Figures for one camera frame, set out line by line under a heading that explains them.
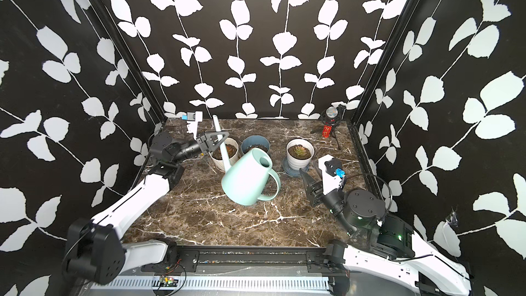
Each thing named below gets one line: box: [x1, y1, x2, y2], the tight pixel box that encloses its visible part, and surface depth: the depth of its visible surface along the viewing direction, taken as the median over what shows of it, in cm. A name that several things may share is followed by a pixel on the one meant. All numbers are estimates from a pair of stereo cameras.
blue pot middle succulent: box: [241, 134, 271, 155], surface depth 100 cm
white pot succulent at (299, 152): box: [286, 138, 315, 171], surface depth 98 cm
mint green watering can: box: [212, 115, 281, 207], surface depth 67 cm
